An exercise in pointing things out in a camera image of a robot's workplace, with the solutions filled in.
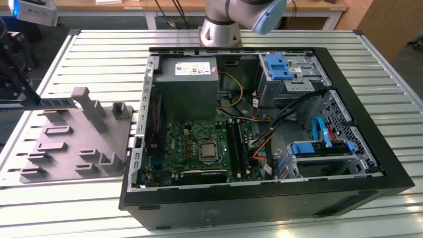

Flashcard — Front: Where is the orange yellow red wire bundle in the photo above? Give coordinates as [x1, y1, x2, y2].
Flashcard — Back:
[252, 127, 277, 162]

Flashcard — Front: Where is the black graphics card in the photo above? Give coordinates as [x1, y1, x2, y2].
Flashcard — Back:
[180, 168, 228, 185]

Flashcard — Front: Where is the black PC case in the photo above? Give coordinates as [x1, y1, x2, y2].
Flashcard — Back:
[118, 46, 416, 231]

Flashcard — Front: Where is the wooden desk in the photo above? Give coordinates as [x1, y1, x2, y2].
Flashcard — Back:
[0, 0, 349, 30]

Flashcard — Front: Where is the metal disk bay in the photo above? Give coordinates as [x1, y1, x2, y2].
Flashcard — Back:
[277, 141, 384, 179]

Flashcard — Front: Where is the black cable bundle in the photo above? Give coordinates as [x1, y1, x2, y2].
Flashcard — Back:
[251, 88, 335, 149]

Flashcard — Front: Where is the metal drive cage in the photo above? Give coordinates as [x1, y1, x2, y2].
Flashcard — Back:
[257, 53, 331, 109]

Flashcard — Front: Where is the blue board connector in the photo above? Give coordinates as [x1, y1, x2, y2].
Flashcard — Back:
[150, 158, 165, 172]

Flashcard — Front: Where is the blue SATA cable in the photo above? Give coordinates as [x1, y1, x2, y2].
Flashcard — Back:
[312, 116, 333, 148]

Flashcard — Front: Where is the installed RAM stick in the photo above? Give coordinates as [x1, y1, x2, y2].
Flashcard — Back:
[235, 119, 252, 177]

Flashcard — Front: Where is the silver CPU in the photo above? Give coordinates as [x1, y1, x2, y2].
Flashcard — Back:
[197, 143, 217, 159]

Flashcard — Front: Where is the CPU socket metal cover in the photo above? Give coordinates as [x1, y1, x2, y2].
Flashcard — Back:
[196, 136, 221, 166]

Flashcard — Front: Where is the hard disk in blue carrier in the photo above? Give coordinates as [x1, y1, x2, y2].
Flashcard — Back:
[289, 141, 353, 156]

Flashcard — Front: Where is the RAM stick with black chips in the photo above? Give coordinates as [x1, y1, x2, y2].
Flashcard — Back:
[0, 97, 78, 112]

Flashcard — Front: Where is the black gripper finger wide plate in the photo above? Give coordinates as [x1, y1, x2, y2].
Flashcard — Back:
[6, 61, 42, 108]

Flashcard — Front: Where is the brown wooden cabinet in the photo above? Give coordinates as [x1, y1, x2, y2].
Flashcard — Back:
[336, 0, 423, 64]

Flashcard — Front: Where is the blue drive latch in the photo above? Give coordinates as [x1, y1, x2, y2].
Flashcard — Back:
[265, 53, 295, 80]

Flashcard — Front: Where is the green motherboard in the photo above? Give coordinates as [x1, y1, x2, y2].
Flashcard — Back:
[146, 119, 265, 186]

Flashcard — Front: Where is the black RAM slot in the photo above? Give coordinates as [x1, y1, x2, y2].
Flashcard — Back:
[231, 119, 244, 178]
[225, 119, 240, 178]

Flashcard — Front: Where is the grey power supply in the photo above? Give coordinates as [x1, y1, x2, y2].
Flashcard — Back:
[153, 57, 220, 122]

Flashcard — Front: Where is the grey parts rack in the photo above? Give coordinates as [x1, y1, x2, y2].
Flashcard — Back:
[18, 85, 134, 184]

